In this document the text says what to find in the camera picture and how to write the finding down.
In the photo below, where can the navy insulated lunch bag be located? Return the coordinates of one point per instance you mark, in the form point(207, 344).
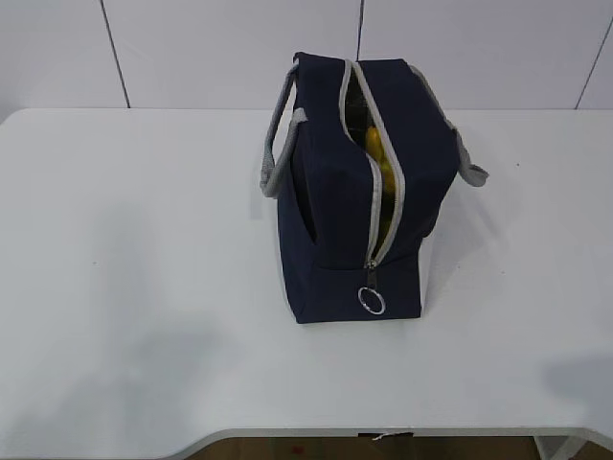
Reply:
point(347, 254)

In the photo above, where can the yellow banana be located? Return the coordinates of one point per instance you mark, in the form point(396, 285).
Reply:
point(375, 149)

